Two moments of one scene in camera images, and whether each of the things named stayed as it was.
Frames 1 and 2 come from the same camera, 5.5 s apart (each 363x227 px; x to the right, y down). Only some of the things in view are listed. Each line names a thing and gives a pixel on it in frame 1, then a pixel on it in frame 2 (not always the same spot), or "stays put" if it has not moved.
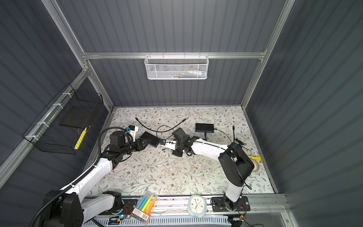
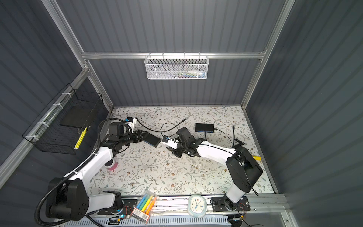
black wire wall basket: x=61 y=128 stays put
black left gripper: x=139 y=144 to x=138 y=136
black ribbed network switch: x=204 y=127 stays put
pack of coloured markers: x=145 y=206 stays put
